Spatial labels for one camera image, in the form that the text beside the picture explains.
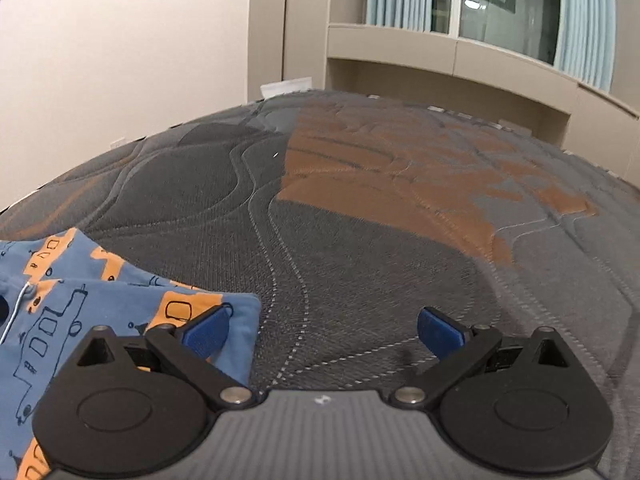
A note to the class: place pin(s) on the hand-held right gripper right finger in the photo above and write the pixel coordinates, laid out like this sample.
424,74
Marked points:
440,334

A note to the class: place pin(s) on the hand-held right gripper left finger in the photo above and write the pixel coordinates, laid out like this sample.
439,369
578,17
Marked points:
207,334

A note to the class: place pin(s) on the blue pants with orange cars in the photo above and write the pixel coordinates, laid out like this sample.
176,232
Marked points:
50,310

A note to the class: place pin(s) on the grey orange quilted mattress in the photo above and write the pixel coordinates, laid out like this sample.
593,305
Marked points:
350,260

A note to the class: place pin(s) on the white pillow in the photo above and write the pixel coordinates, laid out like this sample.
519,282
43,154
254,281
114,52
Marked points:
287,87

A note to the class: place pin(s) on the beige window bench cabinet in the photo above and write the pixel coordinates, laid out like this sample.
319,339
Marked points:
500,67

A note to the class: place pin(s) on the tall beige wardrobe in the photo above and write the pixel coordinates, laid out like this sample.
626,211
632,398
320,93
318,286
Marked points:
305,25

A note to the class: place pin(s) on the window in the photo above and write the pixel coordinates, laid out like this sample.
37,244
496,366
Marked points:
500,15

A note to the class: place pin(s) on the beige side cabinet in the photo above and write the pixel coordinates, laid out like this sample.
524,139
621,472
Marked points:
627,60

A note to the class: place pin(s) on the white wall outlet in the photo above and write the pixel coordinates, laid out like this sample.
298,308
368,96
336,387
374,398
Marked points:
117,141

